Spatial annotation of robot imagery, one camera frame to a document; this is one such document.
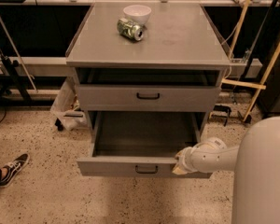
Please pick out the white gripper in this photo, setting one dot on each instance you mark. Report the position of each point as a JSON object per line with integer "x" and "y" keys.
{"x": 186, "y": 161}

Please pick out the grey drawer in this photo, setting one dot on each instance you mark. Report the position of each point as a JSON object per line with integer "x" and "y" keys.
{"x": 147, "y": 98}
{"x": 138, "y": 144}

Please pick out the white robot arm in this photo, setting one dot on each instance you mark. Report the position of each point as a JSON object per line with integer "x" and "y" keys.
{"x": 256, "y": 166}

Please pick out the grey drawer cabinet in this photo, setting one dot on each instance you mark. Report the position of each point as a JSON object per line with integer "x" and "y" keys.
{"x": 179, "y": 48}

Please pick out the grey top drawer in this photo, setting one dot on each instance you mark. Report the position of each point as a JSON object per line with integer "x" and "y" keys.
{"x": 147, "y": 98}

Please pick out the clear plastic bag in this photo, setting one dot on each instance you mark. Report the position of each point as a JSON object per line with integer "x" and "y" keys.
{"x": 66, "y": 107}

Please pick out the crushed green soda can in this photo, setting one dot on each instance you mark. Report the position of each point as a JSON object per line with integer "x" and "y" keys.
{"x": 130, "y": 29}

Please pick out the white bowl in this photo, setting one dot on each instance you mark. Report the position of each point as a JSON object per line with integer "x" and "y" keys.
{"x": 137, "y": 13}

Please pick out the black and white sneaker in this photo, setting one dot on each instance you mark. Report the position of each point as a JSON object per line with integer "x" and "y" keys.
{"x": 12, "y": 168}

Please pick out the black tripod stand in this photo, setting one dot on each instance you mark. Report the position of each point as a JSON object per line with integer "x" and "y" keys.
{"x": 10, "y": 67}

